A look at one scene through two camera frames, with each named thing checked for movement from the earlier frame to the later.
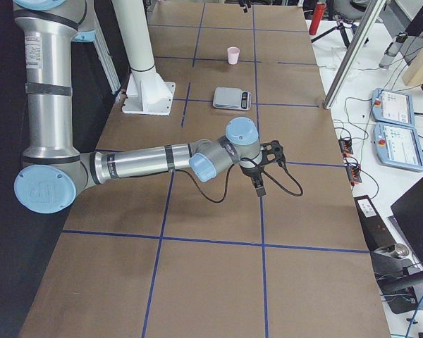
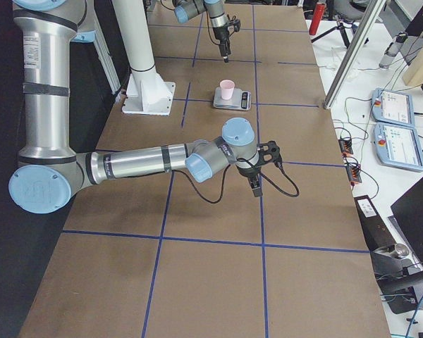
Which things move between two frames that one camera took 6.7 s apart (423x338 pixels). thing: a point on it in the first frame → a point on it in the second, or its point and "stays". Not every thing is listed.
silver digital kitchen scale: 232,98 stays
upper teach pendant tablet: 393,107 stays
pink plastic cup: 233,53 → 227,87
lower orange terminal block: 353,174 stays
